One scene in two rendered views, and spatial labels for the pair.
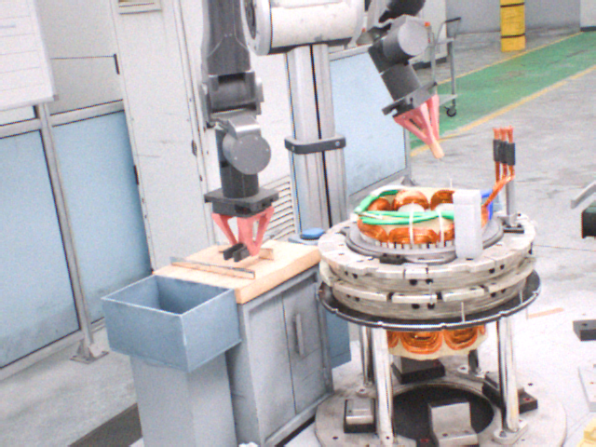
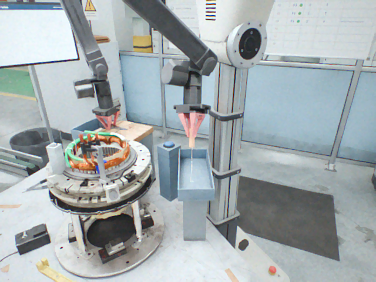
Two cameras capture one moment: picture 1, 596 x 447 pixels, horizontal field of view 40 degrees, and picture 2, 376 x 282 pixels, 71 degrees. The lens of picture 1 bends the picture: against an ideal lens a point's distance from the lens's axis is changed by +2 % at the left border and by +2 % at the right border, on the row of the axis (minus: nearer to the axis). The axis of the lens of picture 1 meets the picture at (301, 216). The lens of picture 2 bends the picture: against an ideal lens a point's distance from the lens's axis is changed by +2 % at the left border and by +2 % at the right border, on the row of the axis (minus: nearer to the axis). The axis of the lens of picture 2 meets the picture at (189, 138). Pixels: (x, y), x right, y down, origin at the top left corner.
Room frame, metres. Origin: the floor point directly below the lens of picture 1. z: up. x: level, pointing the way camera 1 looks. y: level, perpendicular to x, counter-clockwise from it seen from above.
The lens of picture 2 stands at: (1.24, -0.97, 1.53)
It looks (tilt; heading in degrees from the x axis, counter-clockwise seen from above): 26 degrees down; 76
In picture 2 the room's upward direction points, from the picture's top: straight up
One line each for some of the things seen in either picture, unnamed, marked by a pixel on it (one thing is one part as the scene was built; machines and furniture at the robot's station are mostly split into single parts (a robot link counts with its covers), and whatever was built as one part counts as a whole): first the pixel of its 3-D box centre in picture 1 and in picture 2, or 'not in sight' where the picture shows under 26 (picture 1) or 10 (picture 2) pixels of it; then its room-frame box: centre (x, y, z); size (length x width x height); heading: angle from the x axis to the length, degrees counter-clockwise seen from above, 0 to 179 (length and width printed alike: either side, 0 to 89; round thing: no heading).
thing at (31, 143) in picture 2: not in sight; (40, 153); (0.48, 1.34, 0.39); 0.39 x 0.39 x 0.35
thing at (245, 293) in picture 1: (238, 265); (121, 133); (1.22, 0.11, 1.05); 0.20 x 0.19 x 0.02; 141
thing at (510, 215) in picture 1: (507, 183); (102, 164); (1.16, -0.31, 1.15); 0.03 x 0.02 x 0.12; 137
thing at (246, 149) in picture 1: (241, 124); (90, 80); (1.13, 0.07, 1.29); 0.11 x 0.09 x 0.12; 16
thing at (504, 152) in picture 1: (504, 152); (91, 145); (1.14, -0.31, 1.21); 0.04 x 0.04 x 0.03; 55
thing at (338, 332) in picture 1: (319, 300); (170, 171); (1.40, -0.02, 0.91); 0.07 x 0.07 x 0.25; 33
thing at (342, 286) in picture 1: (361, 290); not in sight; (1.05, -0.07, 1.05); 0.09 x 0.04 x 0.01; 55
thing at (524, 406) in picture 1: (508, 397); (112, 251); (1.15, -0.30, 0.81); 0.08 x 0.05 x 0.01; 19
